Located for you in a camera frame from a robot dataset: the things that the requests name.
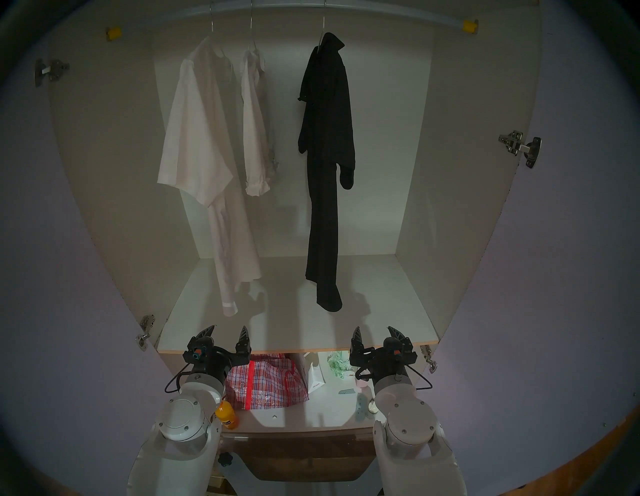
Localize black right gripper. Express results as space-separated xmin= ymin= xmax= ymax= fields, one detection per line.
xmin=350 ymin=325 xmax=418 ymax=383

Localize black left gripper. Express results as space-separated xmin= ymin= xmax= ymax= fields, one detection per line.
xmin=182 ymin=325 xmax=252 ymax=382

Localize black shirt and pants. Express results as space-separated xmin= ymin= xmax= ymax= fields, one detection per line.
xmin=298 ymin=32 xmax=356 ymax=312

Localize long white short-sleeve shirt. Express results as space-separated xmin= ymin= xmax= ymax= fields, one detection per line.
xmin=157 ymin=36 xmax=262 ymax=317

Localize small white ruffled blouse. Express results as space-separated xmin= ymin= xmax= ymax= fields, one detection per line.
xmin=240 ymin=42 xmax=278 ymax=197

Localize lilac wardrobe door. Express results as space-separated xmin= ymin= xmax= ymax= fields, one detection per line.
xmin=0 ymin=30 xmax=161 ymax=496
xmin=435 ymin=0 xmax=640 ymax=491

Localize white wardrobe carcass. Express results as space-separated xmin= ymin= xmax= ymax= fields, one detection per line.
xmin=47 ymin=0 xmax=543 ymax=436

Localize green white plastic bag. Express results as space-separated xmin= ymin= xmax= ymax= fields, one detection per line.
xmin=327 ymin=351 xmax=357 ymax=377

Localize red plaid woven bag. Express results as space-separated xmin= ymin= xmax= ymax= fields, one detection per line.
xmin=224 ymin=354 xmax=310 ymax=411

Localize white paper bag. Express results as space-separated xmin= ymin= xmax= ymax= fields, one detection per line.
xmin=306 ymin=360 xmax=326 ymax=393

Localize orange drink bottle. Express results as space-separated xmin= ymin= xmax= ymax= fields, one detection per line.
xmin=215 ymin=400 xmax=240 ymax=431

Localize brown wooden cabinet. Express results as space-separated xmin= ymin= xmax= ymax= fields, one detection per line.
xmin=220 ymin=427 xmax=381 ymax=483

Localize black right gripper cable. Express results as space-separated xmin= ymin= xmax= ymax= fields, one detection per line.
xmin=406 ymin=366 xmax=433 ymax=391

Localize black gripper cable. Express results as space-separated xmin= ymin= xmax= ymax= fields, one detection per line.
xmin=406 ymin=366 xmax=433 ymax=391
xmin=165 ymin=362 xmax=197 ymax=396

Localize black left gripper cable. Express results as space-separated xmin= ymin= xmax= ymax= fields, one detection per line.
xmin=165 ymin=362 xmax=197 ymax=396

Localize metal clothes rail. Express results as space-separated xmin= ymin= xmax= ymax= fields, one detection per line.
xmin=200 ymin=1 xmax=468 ymax=30

